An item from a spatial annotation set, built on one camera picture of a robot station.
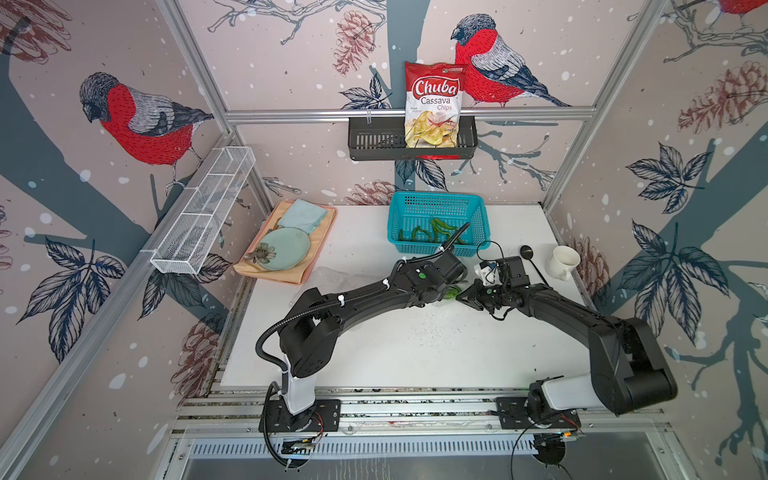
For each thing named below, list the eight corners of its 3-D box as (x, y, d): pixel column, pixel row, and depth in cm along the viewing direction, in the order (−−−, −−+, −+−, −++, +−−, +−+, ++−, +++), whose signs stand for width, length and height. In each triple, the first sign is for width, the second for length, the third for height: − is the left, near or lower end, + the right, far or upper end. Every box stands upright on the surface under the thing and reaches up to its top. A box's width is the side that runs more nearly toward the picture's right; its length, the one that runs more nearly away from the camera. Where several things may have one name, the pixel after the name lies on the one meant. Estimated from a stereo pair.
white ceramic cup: (540, 274, 100) (550, 261, 94) (551, 254, 105) (560, 241, 99) (563, 286, 97) (574, 274, 91) (572, 265, 102) (583, 253, 96)
